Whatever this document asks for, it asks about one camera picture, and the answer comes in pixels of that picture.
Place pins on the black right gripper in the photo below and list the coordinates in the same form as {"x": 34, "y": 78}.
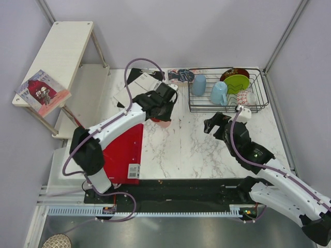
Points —
{"x": 219, "y": 120}

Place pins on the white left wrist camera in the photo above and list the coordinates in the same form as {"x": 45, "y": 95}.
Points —
{"x": 173, "y": 86}

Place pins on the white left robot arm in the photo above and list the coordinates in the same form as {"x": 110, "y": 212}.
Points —
{"x": 87, "y": 145}

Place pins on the white wooden shelf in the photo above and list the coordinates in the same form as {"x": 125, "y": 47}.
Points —
{"x": 60, "y": 57}

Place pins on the patterned round object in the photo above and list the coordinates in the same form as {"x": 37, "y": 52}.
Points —
{"x": 58, "y": 241}

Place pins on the red white patterned mug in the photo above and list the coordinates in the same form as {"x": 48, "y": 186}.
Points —
{"x": 246, "y": 97}

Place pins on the red floral bowl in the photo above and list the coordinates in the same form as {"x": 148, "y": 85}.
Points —
{"x": 234, "y": 71}

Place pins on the white paper booklet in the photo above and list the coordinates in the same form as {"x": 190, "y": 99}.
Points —
{"x": 142, "y": 84}

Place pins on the green plate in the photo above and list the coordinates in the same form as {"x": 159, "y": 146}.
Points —
{"x": 236, "y": 83}

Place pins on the blue pink book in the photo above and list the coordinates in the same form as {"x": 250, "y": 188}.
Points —
{"x": 181, "y": 77}

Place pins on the black wire dish rack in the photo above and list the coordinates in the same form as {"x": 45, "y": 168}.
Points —
{"x": 202, "y": 104}

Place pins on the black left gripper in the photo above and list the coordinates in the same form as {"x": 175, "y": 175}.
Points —
{"x": 166, "y": 117}

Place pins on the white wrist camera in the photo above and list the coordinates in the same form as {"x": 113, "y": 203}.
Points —
{"x": 173, "y": 86}
{"x": 243, "y": 114}

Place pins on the light blue mug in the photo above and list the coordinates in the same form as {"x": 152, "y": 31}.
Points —
{"x": 218, "y": 93}

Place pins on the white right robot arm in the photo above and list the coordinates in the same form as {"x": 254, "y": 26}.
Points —
{"x": 273, "y": 184}

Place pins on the black clipboard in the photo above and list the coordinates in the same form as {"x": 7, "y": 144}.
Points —
{"x": 135, "y": 73}

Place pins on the red folder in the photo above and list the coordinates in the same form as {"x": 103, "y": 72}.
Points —
{"x": 122, "y": 157}

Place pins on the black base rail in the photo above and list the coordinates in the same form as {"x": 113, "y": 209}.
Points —
{"x": 174, "y": 194}

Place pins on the pink plastic cup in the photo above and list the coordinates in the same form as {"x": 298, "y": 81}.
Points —
{"x": 163, "y": 124}

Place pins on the white cable duct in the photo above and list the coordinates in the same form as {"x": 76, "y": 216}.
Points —
{"x": 109, "y": 212}

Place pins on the red illustrated book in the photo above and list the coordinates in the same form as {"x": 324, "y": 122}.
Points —
{"x": 43, "y": 93}

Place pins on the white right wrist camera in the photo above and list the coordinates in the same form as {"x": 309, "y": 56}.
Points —
{"x": 243, "y": 114}

